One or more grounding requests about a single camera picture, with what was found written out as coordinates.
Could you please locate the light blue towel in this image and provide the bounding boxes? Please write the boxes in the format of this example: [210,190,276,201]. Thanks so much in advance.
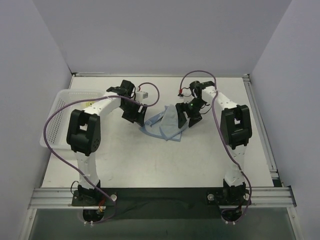
[139,104,188,142]

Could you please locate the yellow green patterned towel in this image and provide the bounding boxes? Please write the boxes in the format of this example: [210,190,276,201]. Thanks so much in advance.
[82,101,95,109]

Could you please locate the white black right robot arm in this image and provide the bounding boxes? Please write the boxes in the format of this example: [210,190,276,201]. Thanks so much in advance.
[175,81,252,205]

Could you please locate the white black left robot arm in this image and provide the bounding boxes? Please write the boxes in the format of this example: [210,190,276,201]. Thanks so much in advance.
[66,80,148,206]

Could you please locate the white perforated plastic basket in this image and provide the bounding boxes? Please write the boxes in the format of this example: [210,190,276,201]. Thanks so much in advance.
[46,89,104,150]

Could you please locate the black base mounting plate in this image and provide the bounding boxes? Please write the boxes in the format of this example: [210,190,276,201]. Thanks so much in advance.
[71,187,251,223]

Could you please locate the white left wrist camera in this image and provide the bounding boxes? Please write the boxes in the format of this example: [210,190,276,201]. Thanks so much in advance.
[135,91,148,102]

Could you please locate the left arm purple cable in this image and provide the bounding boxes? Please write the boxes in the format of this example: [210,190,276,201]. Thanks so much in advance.
[43,82,161,225]

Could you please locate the aluminium right side rail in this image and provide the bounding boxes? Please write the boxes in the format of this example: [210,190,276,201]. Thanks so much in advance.
[242,74,283,187]

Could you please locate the aluminium rail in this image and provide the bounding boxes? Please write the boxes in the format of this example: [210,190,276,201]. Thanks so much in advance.
[28,187,297,210]
[242,74,283,187]

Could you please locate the aluminium front rail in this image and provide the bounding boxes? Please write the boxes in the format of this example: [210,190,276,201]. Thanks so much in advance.
[28,187,297,210]

